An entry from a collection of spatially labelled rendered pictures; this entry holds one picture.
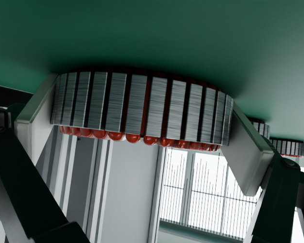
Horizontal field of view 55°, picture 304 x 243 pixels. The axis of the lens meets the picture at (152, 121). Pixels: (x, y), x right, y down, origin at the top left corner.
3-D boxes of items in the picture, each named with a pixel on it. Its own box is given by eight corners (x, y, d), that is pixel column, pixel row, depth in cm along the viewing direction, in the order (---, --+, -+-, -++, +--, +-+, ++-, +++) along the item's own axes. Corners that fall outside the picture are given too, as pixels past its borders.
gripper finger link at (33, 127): (31, 176, 14) (15, 175, 14) (59, 113, 20) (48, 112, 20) (31, 122, 13) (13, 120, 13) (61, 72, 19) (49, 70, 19)
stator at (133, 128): (37, 48, 13) (25, 131, 13) (271, 85, 15) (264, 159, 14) (70, 87, 24) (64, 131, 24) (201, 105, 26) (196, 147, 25)
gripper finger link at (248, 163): (262, 151, 14) (276, 153, 15) (223, 96, 21) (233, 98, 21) (242, 197, 16) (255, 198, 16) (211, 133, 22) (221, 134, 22)
